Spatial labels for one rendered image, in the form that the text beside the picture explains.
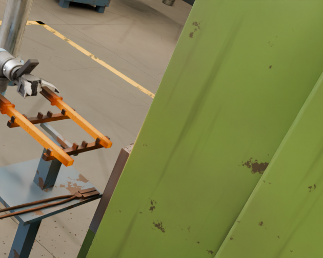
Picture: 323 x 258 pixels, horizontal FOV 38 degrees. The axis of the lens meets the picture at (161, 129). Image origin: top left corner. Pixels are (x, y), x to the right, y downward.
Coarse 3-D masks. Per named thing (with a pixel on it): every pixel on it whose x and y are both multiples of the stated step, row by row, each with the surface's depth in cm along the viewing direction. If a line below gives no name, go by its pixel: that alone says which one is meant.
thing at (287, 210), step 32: (320, 96) 107; (320, 128) 109; (288, 160) 114; (320, 160) 110; (256, 192) 120; (288, 192) 115; (320, 192) 111; (256, 224) 122; (288, 224) 117; (320, 224) 112; (224, 256) 129; (256, 256) 123; (288, 256) 118; (320, 256) 113
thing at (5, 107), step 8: (0, 96) 176; (0, 104) 176; (8, 104) 174; (8, 112) 172; (16, 112) 172; (16, 120) 170; (24, 120) 170; (24, 128) 168; (32, 128) 167; (32, 136) 166; (40, 136) 165; (48, 144) 162; (56, 152) 160; (64, 152) 162; (64, 160) 159; (72, 160) 159
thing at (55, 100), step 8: (48, 88) 198; (48, 96) 196; (56, 96) 195; (56, 104) 193; (64, 104) 192; (72, 112) 189; (80, 120) 186; (88, 128) 183; (96, 136) 181; (104, 136) 182; (104, 144) 179
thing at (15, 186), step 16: (32, 160) 198; (0, 176) 181; (16, 176) 185; (32, 176) 189; (64, 176) 197; (80, 176) 202; (0, 192) 173; (16, 192) 177; (32, 192) 180; (48, 192) 184; (64, 192) 188; (48, 208) 176; (64, 208) 180
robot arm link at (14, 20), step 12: (12, 0) 214; (24, 0) 214; (12, 12) 217; (24, 12) 219; (12, 24) 221; (24, 24) 224; (0, 36) 227; (12, 36) 225; (12, 48) 230; (12, 84) 242
